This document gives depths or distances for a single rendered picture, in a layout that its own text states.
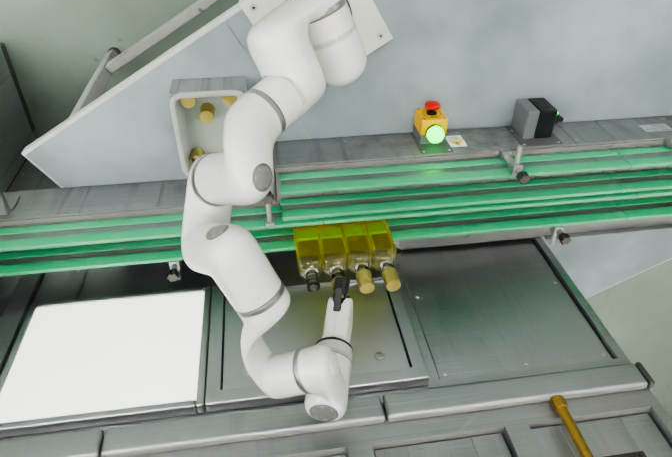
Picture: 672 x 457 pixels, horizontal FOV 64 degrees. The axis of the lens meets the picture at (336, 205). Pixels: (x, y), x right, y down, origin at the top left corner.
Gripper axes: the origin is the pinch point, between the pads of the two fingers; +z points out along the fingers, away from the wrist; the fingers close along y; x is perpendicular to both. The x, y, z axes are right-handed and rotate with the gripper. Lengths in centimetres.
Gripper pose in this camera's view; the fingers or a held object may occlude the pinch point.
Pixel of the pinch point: (342, 293)
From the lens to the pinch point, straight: 116.7
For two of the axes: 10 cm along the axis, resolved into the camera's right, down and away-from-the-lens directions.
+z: 1.2, -5.9, 8.0
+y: -0.1, -8.0, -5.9
